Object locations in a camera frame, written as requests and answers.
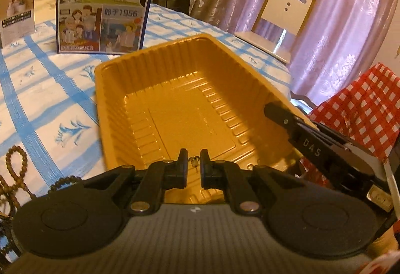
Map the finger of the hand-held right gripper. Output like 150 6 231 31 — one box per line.
263 102 332 169

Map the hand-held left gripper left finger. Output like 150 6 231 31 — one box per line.
84 149 190 216

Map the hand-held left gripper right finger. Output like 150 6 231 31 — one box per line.
200 149 306 216

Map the yellow plastic tray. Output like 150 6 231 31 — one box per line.
94 33 317 204

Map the red checked cloth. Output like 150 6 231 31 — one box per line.
308 62 400 187

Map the white wooden chair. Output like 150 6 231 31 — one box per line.
234 0 316 65

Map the pink patterned curtain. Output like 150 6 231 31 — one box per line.
189 0 400 106

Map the dark wristwatch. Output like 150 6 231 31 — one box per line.
0 211 24 264

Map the small white printed box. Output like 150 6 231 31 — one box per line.
0 0 36 48

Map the brown bead necklace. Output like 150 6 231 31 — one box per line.
0 146 84 218

